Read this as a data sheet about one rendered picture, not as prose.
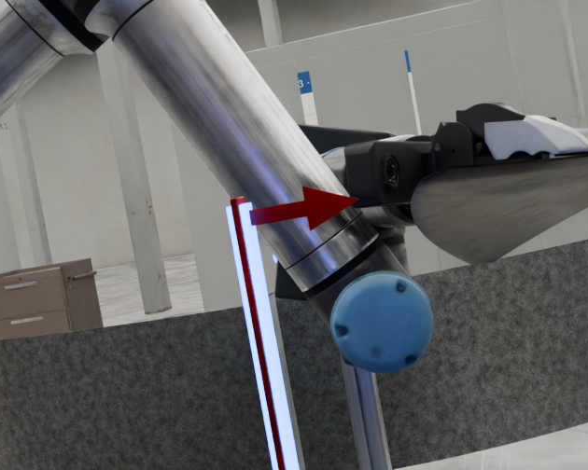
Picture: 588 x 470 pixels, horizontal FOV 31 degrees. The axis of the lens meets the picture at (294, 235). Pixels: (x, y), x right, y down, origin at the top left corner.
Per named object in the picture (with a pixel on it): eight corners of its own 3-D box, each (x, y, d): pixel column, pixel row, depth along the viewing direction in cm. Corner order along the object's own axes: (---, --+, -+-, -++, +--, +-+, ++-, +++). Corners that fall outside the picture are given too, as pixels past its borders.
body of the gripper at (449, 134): (562, 111, 78) (461, 131, 88) (469, 114, 74) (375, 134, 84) (570, 214, 78) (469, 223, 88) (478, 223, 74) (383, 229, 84)
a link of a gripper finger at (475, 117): (539, 93, 71) (458, 112, 79) (521, 93, 70) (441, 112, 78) (544, 163, 71) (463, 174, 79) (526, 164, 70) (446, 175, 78)
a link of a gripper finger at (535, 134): (642, 103, 69) (545, 121, 77) (574, 104, 66) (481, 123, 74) (646, 150, 69) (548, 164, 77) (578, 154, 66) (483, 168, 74)
